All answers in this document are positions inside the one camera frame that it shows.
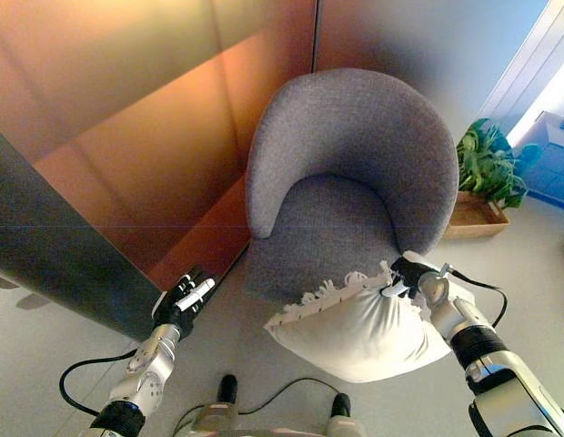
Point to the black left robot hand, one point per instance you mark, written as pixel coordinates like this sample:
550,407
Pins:
182,309

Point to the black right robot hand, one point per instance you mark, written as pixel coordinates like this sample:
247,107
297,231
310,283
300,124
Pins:
409,275

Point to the white fringed pillow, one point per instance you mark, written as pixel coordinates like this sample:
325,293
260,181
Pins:
364,332

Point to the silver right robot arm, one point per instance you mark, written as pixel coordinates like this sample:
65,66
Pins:
486,355

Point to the wooden planter box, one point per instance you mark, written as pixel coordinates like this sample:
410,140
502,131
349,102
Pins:
473,223

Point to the grey fabric tub armchair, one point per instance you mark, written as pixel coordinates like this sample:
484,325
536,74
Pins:
336,227

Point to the black left robot foot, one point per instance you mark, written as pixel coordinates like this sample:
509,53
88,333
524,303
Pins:
228,389

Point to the black robot foot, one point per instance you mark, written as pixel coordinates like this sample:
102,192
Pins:
228,389
341,405

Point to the silver left robot leg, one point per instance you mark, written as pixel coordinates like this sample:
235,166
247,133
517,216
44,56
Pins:
216,421

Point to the silver robot leg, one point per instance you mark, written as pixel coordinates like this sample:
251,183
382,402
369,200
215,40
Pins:
345,427
216,421

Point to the green leafy houseplant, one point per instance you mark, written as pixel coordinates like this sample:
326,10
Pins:
489,168

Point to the black right robot foot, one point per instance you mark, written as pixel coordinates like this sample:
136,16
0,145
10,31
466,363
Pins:
341,405

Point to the dark grey partition panel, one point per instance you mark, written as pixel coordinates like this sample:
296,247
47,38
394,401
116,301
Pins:
45,255

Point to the silver right robot leg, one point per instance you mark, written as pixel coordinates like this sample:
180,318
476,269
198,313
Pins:
345,427

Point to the white partition foot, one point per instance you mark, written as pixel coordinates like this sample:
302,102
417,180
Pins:
2,278

